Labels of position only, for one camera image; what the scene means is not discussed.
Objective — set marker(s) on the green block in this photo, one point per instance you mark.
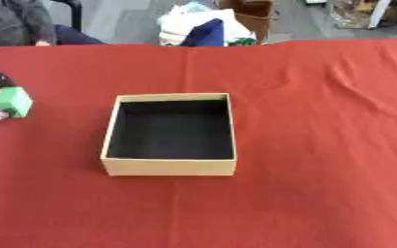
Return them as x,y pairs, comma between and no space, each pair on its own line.
12,100

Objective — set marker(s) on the tan cardboard box black inside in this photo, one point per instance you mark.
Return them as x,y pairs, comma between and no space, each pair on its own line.
171,132

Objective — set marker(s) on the person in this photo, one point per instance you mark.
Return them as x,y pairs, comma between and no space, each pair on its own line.
15,21

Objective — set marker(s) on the black chair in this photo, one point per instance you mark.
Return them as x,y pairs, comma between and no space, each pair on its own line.
75,11

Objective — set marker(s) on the pile of white blue cloth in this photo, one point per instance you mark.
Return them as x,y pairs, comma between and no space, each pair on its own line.
202,27

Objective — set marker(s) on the brown bag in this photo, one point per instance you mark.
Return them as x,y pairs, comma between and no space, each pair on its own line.
253,14

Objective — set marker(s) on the cluttered shelf unit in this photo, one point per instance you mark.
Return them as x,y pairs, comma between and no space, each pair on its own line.
365,13

